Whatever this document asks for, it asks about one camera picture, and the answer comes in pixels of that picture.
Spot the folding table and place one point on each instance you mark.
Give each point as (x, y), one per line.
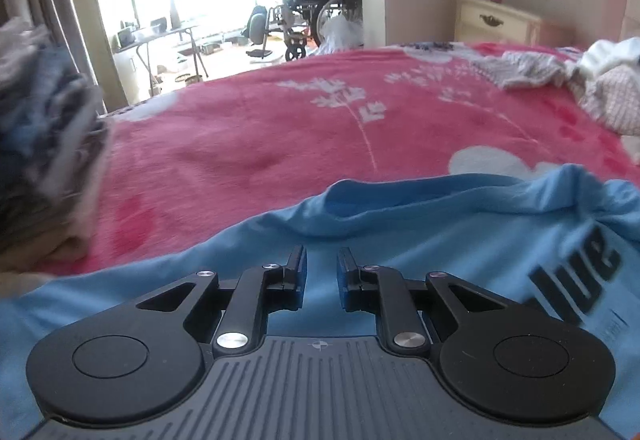
(155, 33)

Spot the cream nightstand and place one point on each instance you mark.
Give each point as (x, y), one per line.
(495, 23)

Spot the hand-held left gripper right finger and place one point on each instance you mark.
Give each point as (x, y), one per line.
(343, 280)

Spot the light blue t-shirt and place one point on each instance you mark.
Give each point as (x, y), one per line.
(450, 240)

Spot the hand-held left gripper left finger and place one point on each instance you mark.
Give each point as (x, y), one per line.
(299, 280)

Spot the grey checked garment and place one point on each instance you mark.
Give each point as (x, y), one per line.
(615, 95)

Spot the red floral blanket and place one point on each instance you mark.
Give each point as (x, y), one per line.
(250, 140)

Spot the white plastic bag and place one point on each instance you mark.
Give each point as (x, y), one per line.
(342, 33)

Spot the stack of folded clothes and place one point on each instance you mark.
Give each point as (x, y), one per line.
(45, 130)

